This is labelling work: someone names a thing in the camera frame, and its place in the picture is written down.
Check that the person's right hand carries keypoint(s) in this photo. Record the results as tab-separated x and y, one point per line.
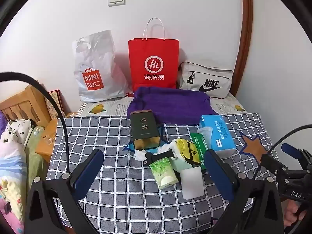
293	214

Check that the grey checkered cloth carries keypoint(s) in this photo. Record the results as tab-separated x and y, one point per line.
109	139

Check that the white plastic shopping bag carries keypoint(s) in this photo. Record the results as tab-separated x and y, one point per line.
97	61

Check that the red paper bag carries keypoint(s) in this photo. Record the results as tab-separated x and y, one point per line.
153	53

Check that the white foam block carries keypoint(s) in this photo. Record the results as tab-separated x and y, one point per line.
192	182

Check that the white fabric pouch bag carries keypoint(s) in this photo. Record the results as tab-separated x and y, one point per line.
207	75

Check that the clear glass item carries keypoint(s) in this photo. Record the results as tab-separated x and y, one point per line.
48	139

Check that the picture frame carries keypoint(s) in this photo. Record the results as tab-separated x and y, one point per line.
54	102

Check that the purple towel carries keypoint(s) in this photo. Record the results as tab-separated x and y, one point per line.
170	104

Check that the colourful printed blanket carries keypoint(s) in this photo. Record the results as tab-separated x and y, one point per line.
12	175

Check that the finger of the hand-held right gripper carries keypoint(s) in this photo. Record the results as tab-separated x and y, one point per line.
291	150
271	163

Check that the green wet wipes packet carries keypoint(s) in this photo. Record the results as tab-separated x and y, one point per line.
198	147

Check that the black plastic tool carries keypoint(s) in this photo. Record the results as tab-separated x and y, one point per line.
158	156

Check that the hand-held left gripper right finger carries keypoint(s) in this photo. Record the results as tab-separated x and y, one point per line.
217	173

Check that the blue tissue box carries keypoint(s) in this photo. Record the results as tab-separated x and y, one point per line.
217	131

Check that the yellow pouch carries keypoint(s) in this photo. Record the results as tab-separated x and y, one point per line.
187	151

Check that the light green tissue packet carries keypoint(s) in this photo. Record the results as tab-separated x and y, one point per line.
162	173

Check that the wooden nightstand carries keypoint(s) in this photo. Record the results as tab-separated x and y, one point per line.
46	148

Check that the white spotted cloth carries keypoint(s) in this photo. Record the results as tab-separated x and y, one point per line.
17	131

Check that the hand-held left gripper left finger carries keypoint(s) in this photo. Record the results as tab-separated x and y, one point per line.
89	169

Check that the dark green box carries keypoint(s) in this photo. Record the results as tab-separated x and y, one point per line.
143	126

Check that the bird printed sheet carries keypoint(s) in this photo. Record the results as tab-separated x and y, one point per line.
102	108

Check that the wooden headboard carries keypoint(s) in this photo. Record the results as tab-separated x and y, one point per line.
24	100

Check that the pale green cloth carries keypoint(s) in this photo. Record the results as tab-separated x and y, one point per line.
181	167

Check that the brown star patch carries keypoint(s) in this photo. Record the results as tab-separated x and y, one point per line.
253	148

